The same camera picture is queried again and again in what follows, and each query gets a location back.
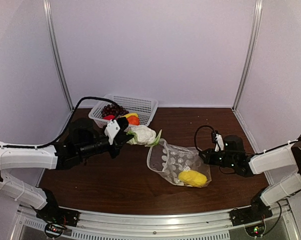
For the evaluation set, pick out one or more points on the yellow fake banana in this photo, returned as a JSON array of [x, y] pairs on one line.
[[129, 115]]

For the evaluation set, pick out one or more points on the aluminium corner post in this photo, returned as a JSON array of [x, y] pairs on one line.
[[254, 34], [55, 53]]

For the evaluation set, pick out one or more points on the white fake cauliflower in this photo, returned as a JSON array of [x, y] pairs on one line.
[[144, 136]]

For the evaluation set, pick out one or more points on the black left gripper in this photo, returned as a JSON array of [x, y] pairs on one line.
[[120, 139]]

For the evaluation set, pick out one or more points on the purple fake grapes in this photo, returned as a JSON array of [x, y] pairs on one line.
[[115, 110]]

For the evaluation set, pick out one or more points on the red fake food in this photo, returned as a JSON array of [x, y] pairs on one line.
[[109, 117]]

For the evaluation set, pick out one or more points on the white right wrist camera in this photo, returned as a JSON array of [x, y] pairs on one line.
[[217, 140]]

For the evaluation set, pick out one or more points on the yellow fake lemon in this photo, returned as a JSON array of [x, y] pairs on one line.
[[193, 178]]

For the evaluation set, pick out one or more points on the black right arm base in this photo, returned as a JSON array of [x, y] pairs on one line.
[[247, 215]]

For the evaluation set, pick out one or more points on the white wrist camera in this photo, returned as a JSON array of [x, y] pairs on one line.
[[217, 140], [116, 127]]

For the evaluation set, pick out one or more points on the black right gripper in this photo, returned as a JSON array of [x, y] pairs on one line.
[[209, 160]]

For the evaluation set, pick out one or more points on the orange fake food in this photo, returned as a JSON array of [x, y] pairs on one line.
[[133, 120]]

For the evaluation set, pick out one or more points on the white plastic perforated basket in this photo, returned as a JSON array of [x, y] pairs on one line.
[[144, 107]]

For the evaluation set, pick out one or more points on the clear zip top bag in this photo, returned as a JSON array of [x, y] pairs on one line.
[[169, 160]]

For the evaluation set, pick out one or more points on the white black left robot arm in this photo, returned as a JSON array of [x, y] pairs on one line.
[[22, 157]]

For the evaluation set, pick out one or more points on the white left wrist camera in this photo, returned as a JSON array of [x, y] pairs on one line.
[[116, 127]]

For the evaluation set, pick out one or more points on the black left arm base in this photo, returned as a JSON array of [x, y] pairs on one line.
[[53, 214]]

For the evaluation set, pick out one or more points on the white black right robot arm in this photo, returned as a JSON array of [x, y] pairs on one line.
[[285, 156]]

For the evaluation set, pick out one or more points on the aluminium front rail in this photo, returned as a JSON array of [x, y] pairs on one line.
[[214, 225]]

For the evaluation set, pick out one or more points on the right aluminium corner post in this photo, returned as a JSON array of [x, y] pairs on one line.
[[254, 34]]

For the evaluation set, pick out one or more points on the left aluminium corner post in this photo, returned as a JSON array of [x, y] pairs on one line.
[[55, 53]]

